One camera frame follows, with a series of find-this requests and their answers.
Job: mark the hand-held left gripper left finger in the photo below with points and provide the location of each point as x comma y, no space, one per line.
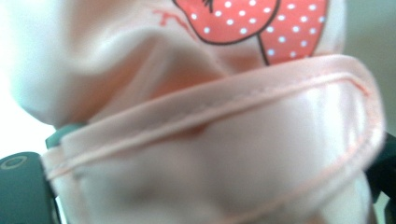
21,189

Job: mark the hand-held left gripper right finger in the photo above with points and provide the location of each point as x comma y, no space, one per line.
384,174

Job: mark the pink glove with dotted print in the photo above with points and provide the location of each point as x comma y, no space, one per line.
218,140

